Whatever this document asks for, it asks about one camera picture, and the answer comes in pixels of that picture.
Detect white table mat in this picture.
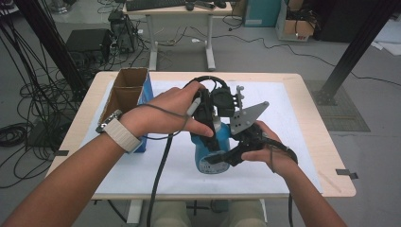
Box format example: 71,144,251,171
79,79,324,195

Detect white table leg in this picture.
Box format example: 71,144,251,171
126,199,145,225

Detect person's right hand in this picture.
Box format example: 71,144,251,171
240,120,299,175

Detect black keyboard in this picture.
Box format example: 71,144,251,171
126,0,187,12

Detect black braided cable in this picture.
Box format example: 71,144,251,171
145,75,230,227

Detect white sheets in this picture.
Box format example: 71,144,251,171
372,18,401,57

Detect blue cardboard box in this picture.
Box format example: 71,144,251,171
97,66,155,154

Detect wooden desk with white legs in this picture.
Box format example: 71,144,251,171
122,0,234,72

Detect long black floor cable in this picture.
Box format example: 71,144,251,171
181,26,401,88

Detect black metal stand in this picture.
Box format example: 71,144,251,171
13,0,89,96
313,0,401,107

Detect open cardboard box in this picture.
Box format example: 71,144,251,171
275,0,316,43

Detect grey computer tower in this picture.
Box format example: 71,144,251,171
108,9,140,54

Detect black cabinet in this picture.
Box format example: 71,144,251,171
315,0,379,44

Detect black seat frame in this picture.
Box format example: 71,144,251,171
185,200,228,217

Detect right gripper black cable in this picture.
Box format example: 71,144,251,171
266,138,300,227

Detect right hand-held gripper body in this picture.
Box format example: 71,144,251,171
229,100,271,155

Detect teal box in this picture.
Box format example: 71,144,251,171
244,0,282,28

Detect blue bottle with white cap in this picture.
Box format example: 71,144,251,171
190,114,233,175

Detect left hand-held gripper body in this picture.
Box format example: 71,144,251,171
192,84,246,127

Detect thin grey cable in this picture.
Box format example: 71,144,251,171
133,96,202,141

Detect wristwatch with white band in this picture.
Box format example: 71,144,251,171
95,109,143,154

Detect black computer case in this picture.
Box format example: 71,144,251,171
65,27,113,64

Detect grey floor mat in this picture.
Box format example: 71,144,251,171
304,79,372,132

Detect bundle of black floor cables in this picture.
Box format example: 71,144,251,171
0,18,96,190

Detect person's left hand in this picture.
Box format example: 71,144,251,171
119,79,216,140

